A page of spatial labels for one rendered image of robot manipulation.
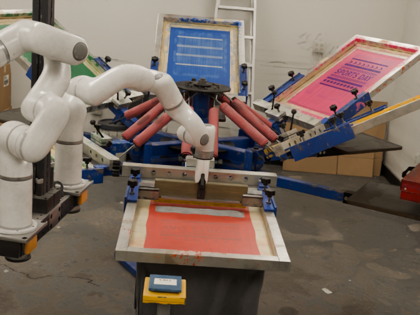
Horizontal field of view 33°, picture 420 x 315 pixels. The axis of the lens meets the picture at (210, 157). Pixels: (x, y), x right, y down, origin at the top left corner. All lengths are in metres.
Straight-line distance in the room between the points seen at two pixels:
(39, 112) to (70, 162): 0.52
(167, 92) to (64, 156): 0.46
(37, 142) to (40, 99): 0.13
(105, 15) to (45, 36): 5.03
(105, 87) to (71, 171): 0.31
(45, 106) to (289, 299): 2.75
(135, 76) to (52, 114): 0.61
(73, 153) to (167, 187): 0.57
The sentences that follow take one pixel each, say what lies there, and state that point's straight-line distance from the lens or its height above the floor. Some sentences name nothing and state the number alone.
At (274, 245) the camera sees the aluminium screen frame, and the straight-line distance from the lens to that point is 2.55.
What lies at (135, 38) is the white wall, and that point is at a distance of 6.99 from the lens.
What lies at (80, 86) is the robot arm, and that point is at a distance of 2.53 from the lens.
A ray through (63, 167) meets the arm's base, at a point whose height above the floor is 1.21.
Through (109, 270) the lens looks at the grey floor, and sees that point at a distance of 4.63.
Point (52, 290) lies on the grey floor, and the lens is 4.37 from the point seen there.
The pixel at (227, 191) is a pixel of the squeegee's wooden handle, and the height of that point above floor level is 1.03.
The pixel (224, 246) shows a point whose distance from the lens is 2.59.
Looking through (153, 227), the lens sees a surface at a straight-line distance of 2.71.
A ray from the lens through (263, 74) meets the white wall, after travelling 7.06.
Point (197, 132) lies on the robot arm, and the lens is 2.74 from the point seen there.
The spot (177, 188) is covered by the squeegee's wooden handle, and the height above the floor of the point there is 1.03.
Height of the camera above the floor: 1.94
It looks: 15 degrees down
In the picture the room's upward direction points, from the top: 5 degrees clockwise
